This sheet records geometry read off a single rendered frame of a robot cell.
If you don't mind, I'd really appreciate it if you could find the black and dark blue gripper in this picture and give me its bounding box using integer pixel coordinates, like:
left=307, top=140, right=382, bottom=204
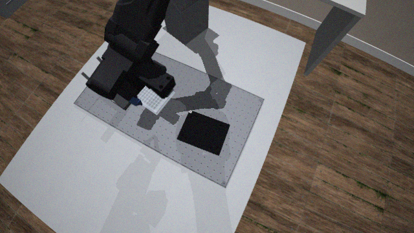
left=118, top=60, right=167, bottom=106

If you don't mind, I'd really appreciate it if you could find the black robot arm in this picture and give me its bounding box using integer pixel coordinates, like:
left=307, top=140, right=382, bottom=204
left=86, top=0, right=176, bottom=100

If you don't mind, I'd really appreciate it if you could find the white well plate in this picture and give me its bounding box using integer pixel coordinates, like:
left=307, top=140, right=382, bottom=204
left=137, top=86, right=175, bottom=115

